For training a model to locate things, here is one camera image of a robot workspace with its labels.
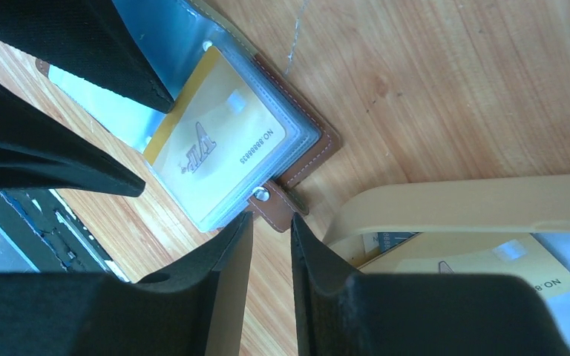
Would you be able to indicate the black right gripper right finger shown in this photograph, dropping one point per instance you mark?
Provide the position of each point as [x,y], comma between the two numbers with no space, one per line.
[342,311]

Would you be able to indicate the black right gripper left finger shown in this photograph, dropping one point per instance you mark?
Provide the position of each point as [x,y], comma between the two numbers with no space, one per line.
[193,306]

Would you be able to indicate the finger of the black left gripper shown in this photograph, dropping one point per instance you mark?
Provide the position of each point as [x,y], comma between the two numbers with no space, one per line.
[88,39]
[37,152]

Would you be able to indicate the gold VIP card 8835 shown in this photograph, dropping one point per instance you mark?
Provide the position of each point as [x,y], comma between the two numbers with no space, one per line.
[212,144]

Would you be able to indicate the brown leather card holder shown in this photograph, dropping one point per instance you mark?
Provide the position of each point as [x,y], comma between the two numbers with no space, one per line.
[173,36]

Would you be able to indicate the yellow oval card tray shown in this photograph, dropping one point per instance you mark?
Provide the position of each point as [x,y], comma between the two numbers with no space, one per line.
[369,229]

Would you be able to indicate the gold card in tray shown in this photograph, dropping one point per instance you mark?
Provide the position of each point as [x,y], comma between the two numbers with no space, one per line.
[522,256]

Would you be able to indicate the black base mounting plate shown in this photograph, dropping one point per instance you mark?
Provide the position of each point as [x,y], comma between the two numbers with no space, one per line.
[39,232]

